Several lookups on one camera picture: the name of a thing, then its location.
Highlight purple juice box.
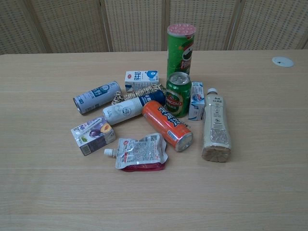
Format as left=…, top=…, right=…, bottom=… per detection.
left=70, top=115, right=116, bottom=156

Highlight orange soda can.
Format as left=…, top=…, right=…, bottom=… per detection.
left=141, top=100, right=194, bottom=153

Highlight white and blue yogurt bottle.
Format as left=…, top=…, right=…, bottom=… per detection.
left=102, top=90, right=167, bottom=126

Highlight green Tsingtao beer can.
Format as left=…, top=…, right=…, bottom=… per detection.
left=165, top=71, right=193, bottom=118

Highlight white spouted drink pouch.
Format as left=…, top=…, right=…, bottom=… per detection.
left=103, top=132, right=169, bottom=173

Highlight white milk carton red logo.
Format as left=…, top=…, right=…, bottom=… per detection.
left=124, top=70, right=161, bottom=93

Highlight small white blue milk carton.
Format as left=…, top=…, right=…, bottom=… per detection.
left=188, top=81, right=206, bottom=121

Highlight grey blue drink can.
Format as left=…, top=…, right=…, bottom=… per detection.
left=73, top=80, right=122, bottom=116

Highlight beige milk tea bottle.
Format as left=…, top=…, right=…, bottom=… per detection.
left=201, top=88, right=232, bottom=163

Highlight green Pringles tube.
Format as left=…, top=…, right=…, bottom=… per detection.
left=166, top=24, right=197, bottom=85

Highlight woven folding screen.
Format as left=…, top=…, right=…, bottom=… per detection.
left=0, top=0, right=308, bottom=56

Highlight braided straw rope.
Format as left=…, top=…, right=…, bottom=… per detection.
left=111, top=84, right=167, bottom=106

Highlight white table cable grommet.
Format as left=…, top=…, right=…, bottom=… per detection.
left=272, top=56, right=295, bottom=68

